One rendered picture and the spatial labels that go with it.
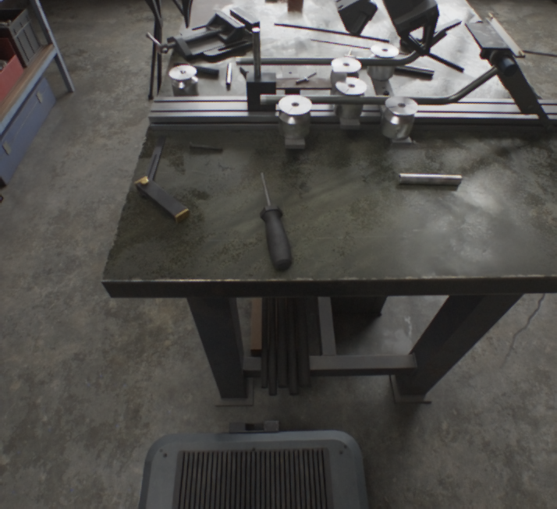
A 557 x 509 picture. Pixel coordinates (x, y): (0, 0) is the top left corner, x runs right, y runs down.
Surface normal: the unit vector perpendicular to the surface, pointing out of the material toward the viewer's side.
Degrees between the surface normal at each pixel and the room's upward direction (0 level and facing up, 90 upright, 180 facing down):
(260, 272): 0
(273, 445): 0
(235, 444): 0
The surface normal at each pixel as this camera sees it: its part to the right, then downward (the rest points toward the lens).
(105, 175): 0.01, -0.62
